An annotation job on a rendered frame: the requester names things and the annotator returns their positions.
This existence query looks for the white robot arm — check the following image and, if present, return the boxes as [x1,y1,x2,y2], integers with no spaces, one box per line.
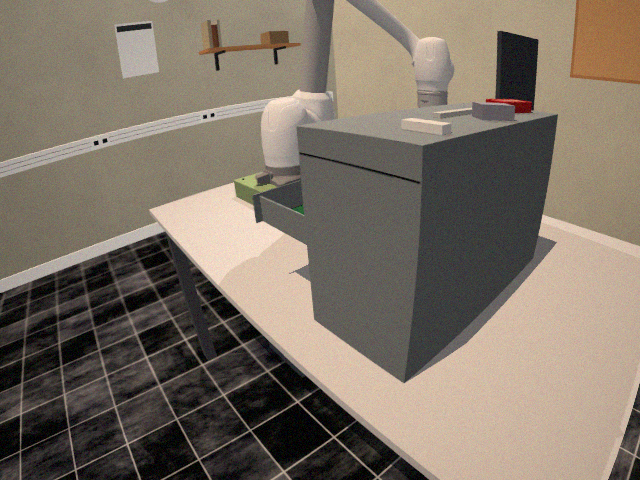
[255,0,454,187]

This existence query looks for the grey tool chest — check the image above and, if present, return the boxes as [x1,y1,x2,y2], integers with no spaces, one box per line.
[252,103,558,383]

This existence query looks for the black flat panel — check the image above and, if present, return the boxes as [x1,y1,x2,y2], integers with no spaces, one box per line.
[495,31,539,111]

